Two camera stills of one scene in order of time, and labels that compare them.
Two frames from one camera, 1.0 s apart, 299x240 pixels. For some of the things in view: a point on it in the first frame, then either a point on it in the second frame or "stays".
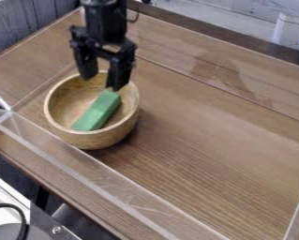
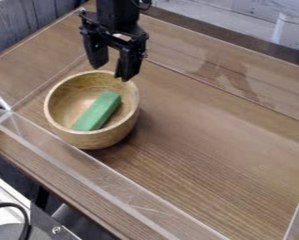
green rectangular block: [98, 112] stays
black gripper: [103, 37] -> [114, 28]
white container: [292, 26] stays
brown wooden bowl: [67, 99] stays
